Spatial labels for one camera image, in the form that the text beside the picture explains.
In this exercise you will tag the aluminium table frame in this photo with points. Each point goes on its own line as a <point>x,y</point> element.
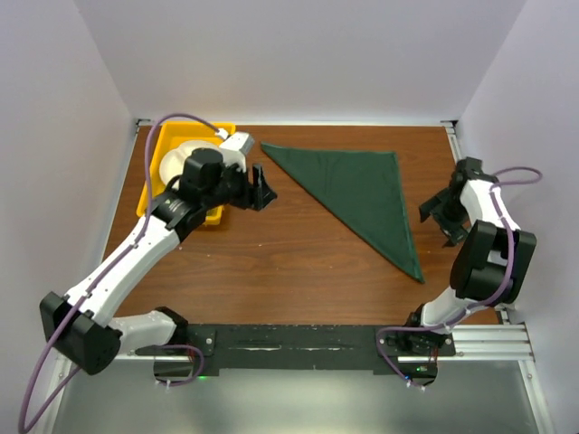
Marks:
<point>490,342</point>

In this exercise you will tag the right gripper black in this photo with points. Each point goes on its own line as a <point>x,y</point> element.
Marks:
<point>455,231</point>

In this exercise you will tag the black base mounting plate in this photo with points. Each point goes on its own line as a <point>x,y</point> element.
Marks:
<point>378,349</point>

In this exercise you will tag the white divided plate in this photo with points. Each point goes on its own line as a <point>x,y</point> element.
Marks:
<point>172,163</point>

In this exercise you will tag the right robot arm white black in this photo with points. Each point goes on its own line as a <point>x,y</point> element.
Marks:
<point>492,262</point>

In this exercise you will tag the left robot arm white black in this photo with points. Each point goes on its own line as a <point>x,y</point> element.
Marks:
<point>81,325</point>

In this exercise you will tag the dark green cloth napkin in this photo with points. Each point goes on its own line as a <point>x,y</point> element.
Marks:
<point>363,189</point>

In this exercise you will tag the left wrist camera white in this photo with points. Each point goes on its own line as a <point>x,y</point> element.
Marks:
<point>235,148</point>

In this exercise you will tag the yellow plastic bin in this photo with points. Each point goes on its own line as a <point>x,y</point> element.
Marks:
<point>172,134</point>

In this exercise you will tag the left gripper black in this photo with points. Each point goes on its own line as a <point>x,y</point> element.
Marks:
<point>255,196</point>

